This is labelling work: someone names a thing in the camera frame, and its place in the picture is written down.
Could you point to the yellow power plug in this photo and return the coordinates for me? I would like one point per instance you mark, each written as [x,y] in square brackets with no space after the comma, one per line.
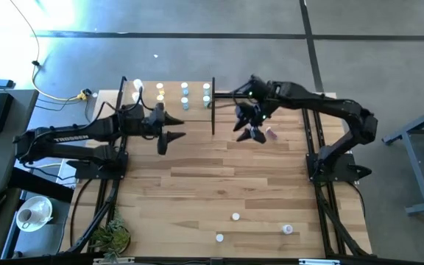
[83,95]

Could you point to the black aluminium table frame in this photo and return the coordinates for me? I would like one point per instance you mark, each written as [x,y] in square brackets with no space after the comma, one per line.
[223,95]

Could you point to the blue pill bottle white cap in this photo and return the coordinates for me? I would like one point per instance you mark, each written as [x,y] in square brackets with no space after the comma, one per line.
[184,103]
[184,87]

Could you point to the teal pill bottle white cap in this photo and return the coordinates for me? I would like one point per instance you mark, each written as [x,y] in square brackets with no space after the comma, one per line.
[219,237]

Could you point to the grey metal stand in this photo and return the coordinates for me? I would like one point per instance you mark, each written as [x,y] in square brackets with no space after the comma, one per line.
[418,173]

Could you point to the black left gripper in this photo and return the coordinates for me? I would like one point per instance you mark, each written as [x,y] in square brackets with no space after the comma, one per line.
[145,121]

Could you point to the black diagonal beam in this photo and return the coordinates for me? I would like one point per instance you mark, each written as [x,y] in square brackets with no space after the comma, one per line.
[39,184]

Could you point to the white object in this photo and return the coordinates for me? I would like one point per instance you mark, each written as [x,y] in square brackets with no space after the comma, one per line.
[206,88]

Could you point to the wooden shelf black frame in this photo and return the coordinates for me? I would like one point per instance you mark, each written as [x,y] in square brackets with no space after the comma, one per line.
[193,114]

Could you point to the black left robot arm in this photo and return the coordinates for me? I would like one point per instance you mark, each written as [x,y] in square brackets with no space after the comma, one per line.
[87,130]

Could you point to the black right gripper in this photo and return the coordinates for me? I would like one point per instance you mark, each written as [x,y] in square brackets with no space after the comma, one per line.
[258,112]

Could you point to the silver metal bracket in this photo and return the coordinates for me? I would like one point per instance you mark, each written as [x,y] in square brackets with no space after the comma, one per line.
[114,261]
[318,262]

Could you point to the white box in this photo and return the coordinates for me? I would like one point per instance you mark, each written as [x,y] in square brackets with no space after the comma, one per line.
[62,173]

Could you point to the green succulent potted plant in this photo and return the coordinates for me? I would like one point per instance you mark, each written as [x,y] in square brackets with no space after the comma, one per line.
[112,238]

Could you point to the white bottle lower right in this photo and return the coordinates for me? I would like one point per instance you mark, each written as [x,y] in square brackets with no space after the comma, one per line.
[287,229]

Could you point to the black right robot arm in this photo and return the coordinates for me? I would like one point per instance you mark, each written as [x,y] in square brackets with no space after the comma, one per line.
[326,105]

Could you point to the white coffee cup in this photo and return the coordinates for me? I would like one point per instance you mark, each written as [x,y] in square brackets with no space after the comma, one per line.
[25,216]

